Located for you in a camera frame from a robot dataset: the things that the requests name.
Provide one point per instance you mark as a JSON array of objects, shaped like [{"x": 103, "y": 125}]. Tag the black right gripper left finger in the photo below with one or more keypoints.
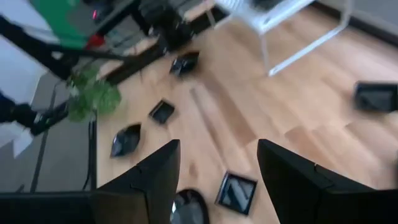
[{"x": 93, "y": 208}]

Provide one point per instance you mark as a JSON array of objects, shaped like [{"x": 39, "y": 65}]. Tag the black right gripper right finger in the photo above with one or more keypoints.
[{"x": 326, "y": 205}]

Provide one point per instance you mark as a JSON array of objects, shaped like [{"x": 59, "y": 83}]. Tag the small black square plate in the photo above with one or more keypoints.
[
  {"x": 236, "y": 193},
  {"x": 376, "y": 96},
  {"x": 161, "y": 112}
]

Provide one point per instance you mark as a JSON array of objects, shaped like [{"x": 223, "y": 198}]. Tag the black wavy square bowl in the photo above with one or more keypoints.
[{"x": 192, "y": 208}]

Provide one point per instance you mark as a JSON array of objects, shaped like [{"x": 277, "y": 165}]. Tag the black leaf-shaped plate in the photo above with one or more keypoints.
[
  {"x": 126, "y": 140},
  {"x": 185, "y": 63}
]

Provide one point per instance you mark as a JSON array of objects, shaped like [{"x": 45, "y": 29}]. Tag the black floor stand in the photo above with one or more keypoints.
[{"x": 49, "y": 119}]

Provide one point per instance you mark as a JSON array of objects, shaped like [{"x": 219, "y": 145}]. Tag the green leafy plant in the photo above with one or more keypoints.
[{"x": 93, "y": 99}]

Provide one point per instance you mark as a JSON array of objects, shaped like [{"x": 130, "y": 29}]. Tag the red object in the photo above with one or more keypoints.
[{"x": 94, "y": 41}]

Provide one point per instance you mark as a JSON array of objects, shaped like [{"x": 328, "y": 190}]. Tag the black diagonal beam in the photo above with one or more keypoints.
[{"x": 31, "y": 42}]

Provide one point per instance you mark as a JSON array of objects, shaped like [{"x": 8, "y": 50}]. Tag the green box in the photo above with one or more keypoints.
[{"x": 59, "y": 18}]

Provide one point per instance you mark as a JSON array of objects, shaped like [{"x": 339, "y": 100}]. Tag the white perforated metal shelf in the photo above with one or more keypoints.
[{"x": 248, "y": 14}]

